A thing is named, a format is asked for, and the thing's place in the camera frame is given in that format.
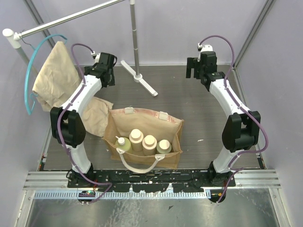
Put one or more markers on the burlap canvas tote bag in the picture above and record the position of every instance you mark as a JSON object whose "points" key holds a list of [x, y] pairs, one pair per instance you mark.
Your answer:
{"points": [[158, 124]]}

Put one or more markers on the yellow pump lotion bottle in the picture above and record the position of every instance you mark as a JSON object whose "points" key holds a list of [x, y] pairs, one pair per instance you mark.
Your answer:
{"points": [[124, 144]]}

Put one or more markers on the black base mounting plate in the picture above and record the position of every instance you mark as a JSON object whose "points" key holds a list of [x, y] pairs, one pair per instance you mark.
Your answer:
{"points": [[182, 180]]}

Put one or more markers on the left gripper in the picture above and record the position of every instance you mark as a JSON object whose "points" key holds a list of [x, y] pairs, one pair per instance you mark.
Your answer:
{"points": [[110, 77]]}

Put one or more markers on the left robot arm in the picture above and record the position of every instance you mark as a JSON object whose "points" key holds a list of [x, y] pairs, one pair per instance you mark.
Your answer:
{"points": [[66, 122]]}

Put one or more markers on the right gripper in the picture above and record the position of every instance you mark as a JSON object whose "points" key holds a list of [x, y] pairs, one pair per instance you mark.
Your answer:
{"points": [[192, 63]]}

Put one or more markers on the beige cloth garment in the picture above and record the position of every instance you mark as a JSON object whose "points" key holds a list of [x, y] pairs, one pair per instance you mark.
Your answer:
{"points": [[57, 81]]}

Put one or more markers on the clothes rack metal frame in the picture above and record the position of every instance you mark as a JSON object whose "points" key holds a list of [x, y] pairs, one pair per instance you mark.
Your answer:
{"points": [[13, 38]]}

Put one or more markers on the green bottle beige cap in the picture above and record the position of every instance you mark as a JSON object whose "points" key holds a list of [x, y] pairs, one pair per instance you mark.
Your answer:
{"points": [[163, 147]]}

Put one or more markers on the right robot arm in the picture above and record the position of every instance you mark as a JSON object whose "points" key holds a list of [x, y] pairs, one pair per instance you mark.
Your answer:
{"points": [[241, 130]]}

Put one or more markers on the aluminium rail with cable duct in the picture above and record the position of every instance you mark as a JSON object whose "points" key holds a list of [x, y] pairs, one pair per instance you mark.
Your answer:
{"points": [[54, 185]]}

